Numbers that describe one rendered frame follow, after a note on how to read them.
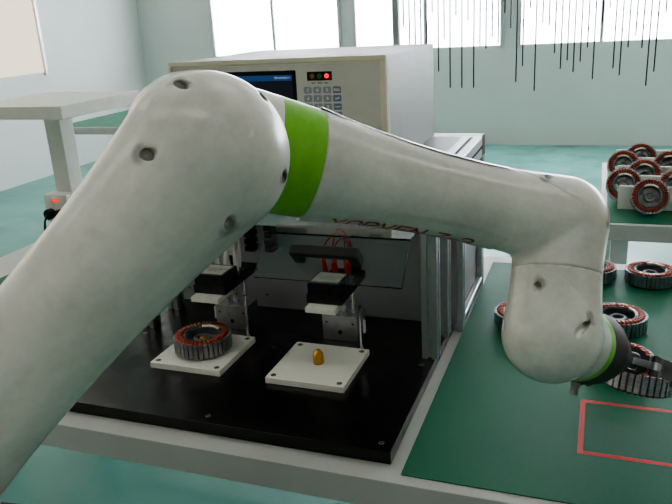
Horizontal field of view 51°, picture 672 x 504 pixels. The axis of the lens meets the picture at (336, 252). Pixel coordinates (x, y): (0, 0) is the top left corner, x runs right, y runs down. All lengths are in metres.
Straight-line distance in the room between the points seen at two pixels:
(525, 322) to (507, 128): 6.87
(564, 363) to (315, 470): 0.46
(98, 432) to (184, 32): 7.69
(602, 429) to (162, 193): 0.89
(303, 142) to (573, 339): 0.35
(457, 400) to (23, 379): 0.87
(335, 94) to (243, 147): 0.82
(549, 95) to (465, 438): 6.54
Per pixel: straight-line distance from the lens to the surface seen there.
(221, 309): 1.52
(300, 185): 0.67
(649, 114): 7.58
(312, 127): 0.68
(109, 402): 1.33
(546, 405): 1.27
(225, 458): 1.18
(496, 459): 1.13
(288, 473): 1.14
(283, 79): 1.34
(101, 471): 2.58
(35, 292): 0.52
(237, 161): 0.49
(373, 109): 1.28
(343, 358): 1.34
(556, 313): 0.79
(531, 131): 7.62
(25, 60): 7.61
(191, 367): 1.37
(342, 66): 1.29
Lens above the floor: 1.39
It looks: 19 degrees down
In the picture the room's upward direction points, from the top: 3 degrees counter-clockwise
